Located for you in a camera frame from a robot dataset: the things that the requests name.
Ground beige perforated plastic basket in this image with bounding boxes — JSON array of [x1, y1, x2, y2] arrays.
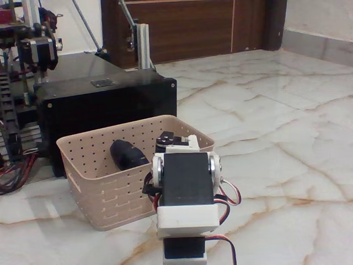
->
[[56, 114, 216, 232]]

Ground black rounded object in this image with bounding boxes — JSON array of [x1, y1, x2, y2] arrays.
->
[[109, 139, 152, 172]]

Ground black cable drag chain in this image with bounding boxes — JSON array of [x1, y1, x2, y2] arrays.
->
[[0, 71, 18, 163]]

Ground black box enclosure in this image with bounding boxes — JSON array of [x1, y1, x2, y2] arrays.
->
[[33, 52, 178, 178]]

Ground red and black wire bundle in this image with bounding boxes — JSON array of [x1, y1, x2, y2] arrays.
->
[[0, 153, 39, 195]]

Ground small metal plate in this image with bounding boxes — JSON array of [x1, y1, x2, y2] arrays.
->
[[90, 78, 114, 88]]

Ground grey stepper motor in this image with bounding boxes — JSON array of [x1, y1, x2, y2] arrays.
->
[[19, 37, 59, 70]]

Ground aluminium extrusion post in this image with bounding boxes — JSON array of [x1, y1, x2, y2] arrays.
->
[[135, 23, 156, 71]]

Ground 3D printer frame machine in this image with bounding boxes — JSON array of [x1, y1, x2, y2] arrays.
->
[[0, 0, 65, 166]]

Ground brown wooden door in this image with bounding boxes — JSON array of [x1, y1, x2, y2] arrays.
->
[[101, 0, 288, 70]]

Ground grey threaded rod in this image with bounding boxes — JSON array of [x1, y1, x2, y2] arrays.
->
[[72, 0, 105, 54], [118, 0, 139, 26]]

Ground red white black servo cable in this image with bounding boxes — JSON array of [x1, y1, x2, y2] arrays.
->
[[213, 178, 242, 215], [205, 233, 238, 265]]

